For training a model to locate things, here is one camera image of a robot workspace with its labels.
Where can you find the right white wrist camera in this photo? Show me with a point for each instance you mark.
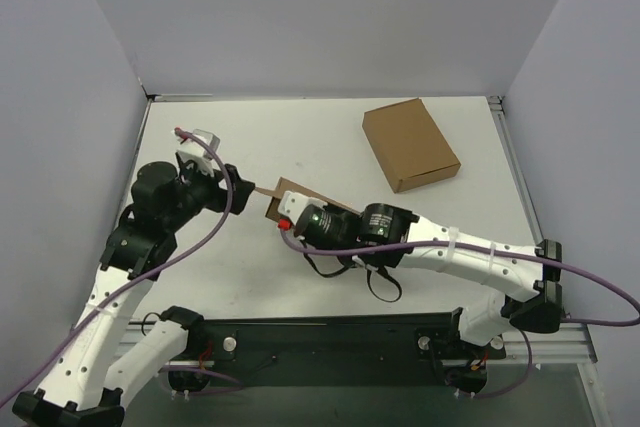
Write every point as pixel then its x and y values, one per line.
pixel 292 206

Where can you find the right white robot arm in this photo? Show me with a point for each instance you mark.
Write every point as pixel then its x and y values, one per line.
pixel 526 294

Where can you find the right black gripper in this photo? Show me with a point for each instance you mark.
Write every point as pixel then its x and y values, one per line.
pixel 310 222

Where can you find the cardboard box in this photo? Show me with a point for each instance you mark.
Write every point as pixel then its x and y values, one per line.
pixel 276 194
pixel 410 148

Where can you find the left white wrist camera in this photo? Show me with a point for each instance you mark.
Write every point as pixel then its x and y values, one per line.
pixel 193 153

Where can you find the aluminium frame rail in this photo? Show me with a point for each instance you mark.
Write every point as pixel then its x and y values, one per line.
pixel 572 344

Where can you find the folded closed cardboard box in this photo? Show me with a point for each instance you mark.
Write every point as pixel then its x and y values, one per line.
pixel 410 148

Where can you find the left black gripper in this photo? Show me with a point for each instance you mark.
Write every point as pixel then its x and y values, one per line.
pixel 233 187

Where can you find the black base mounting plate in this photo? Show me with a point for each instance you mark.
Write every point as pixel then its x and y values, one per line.
pixel 404 350

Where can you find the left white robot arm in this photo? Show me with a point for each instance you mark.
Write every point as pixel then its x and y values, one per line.
pixel 86 385

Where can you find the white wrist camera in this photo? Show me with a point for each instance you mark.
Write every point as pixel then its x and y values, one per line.
pixel 292 206
pixel 193 153

